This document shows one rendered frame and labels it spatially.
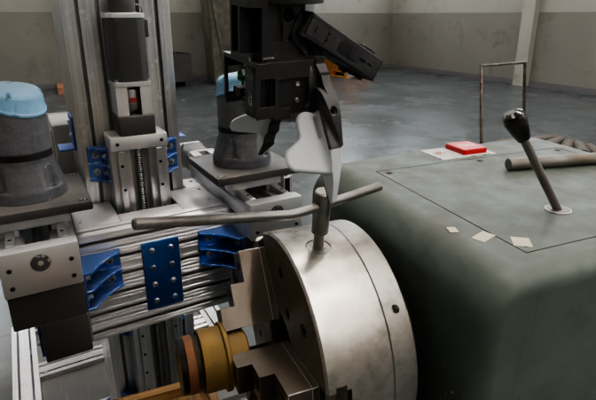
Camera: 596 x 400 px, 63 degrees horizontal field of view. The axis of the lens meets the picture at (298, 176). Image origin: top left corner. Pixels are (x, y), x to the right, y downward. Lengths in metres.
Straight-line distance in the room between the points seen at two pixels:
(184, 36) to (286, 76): 12.06
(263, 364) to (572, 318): 0.38
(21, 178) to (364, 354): 0.77
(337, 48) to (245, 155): 0.74
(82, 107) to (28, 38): 10.68
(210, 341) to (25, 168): 0.59
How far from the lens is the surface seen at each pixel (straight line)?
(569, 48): 11.91
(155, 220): 0.49
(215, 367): 0.68
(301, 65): 0.47
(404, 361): 0.64
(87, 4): 1.28
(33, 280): 1.05
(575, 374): 0.75
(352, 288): 0.62
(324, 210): 0.60
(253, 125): 0.57
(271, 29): 0.46
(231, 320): 0.70
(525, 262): 0.62
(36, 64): 11.99
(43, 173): 1.12
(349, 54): 0.51
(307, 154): 0.46
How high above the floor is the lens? 1.52
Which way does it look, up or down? 18 degrees down
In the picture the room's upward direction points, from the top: straight up
